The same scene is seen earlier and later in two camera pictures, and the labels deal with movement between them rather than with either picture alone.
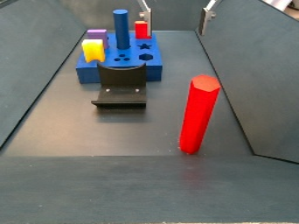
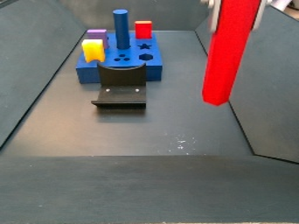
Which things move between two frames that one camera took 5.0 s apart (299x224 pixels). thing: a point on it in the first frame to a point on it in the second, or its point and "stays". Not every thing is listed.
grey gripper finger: [207, 15] to [265, 3]
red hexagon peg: [201, 101] to [238, 15]
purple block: [98, 34] stays
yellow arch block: [94, 50] stays
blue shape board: [143, 52] stays
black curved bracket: [123, 88] stays
